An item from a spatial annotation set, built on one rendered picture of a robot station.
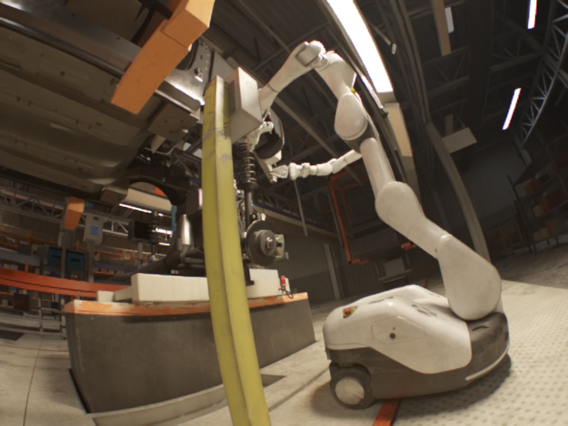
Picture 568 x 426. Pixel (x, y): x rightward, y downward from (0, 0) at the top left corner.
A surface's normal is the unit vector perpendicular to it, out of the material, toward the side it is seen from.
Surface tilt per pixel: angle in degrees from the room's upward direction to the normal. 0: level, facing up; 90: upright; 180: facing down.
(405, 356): 90
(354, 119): 91
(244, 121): 180
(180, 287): 90
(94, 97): 180
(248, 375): 90
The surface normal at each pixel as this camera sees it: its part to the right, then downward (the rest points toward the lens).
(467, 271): -0.63, -0.18
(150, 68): 0.17, 0.92
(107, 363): 0.80, -0.34
